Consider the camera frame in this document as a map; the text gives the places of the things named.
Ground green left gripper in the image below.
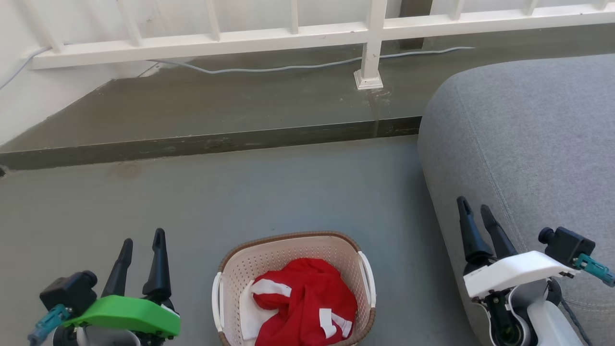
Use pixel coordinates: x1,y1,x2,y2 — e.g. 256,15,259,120
62,228,181,346

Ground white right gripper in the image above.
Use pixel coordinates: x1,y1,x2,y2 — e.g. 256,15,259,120
456,196,579,299

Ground red and white garment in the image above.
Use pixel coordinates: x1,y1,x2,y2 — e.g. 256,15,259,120
239,258,358,346

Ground grey fabric sofa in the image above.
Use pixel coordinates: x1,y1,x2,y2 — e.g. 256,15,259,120
417,54,615,346

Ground beige perforated laundry basket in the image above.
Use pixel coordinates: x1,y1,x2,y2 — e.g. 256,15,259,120
212,231,377,346

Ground white metal railing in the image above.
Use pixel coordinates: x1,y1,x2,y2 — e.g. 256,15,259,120
19,0,615,91

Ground teal left camera connector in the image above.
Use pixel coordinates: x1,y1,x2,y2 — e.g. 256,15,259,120
28,304,71,346

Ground teal camera connector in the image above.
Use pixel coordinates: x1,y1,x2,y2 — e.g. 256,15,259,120
574,253,615,288
28,304,71,346

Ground teal right camera connector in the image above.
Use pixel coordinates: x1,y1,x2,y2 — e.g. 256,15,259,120
574,253,615,288

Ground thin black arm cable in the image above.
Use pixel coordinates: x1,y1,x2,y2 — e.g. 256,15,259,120
548,279,594,346

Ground thin white floor cable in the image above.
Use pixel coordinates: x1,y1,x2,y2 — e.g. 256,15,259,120
0,46,476,92

